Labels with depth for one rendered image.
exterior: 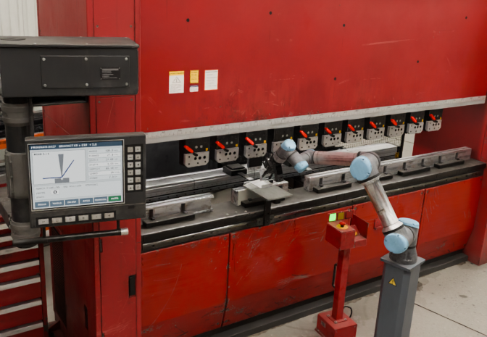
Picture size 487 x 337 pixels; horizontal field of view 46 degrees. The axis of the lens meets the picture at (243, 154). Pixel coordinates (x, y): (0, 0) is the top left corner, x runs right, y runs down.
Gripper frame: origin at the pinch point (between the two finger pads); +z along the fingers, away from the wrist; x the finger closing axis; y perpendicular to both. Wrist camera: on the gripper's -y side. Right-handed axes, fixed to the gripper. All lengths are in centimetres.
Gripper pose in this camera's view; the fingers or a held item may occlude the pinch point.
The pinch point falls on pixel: (265, 179)
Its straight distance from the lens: 349.1
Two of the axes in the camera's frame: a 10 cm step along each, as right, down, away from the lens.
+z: -3.8, 5.5, 7.4
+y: -3.8, -8.2, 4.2
